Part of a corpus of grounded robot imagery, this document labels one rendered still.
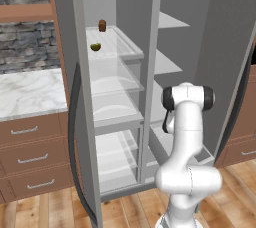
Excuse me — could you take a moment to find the silver drawer handle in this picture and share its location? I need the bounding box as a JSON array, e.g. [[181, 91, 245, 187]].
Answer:
[[17, 153, 50, 165], [26, 178, 56, 191], [10, 125, 39, 136]]

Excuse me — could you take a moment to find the grey fridge body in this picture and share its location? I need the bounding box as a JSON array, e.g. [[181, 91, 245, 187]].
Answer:
[[79, 0, 216, 204]]

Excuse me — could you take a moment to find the grey freezer shelf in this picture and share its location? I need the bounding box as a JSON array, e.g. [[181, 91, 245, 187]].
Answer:
[[157, 11, 191, 30], [154, 48, 184, 76]]

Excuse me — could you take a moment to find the clear fridge crisper bin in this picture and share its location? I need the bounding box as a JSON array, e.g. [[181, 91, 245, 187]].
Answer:
[[94, 128, 140, 187]]

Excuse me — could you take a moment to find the brown wooden drawer front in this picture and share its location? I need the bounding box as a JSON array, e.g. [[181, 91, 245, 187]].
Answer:
[[6, 163, 76, 202], [0, 136, 73, 177], [0, 112, 70, 147]]

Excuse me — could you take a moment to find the grey fridge door, black gasket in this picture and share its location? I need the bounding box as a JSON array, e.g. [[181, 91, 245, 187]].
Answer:
[[50, 0, 104, 228]]

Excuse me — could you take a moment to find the brown wooden cupboard run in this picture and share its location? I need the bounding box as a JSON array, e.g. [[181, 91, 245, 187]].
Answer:
[[214, 70, 256, 169]]

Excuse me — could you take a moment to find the clear glass fridge shelf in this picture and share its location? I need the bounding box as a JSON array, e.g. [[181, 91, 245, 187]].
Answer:
[[91, 94, 145, 129], [89, 55, 146, 99], [85, 24, 145, 62]]

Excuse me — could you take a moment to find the brown cylindrical jar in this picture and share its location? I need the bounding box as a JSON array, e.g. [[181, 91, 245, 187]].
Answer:
[[98, 19, 108, 33]]

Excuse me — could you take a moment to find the green brown kiwi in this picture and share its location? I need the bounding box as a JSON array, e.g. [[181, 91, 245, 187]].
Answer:
[[90, 42, 103, 53]]

